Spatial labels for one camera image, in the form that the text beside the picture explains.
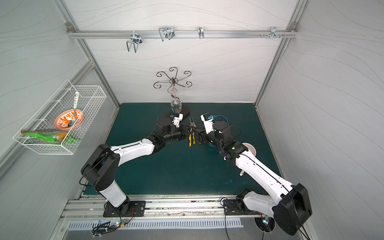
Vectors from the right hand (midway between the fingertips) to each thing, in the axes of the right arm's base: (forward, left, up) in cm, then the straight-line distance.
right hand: (199, 127), depth 76 cm
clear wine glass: (+20, +16, -4) cm, 26 cm away
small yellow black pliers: (+4, +4, -4) cm, 7 cm away
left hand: (+1, +2, -4) cm, 4 cm away
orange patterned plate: (-7, +62, +11) cm, 64 cm away
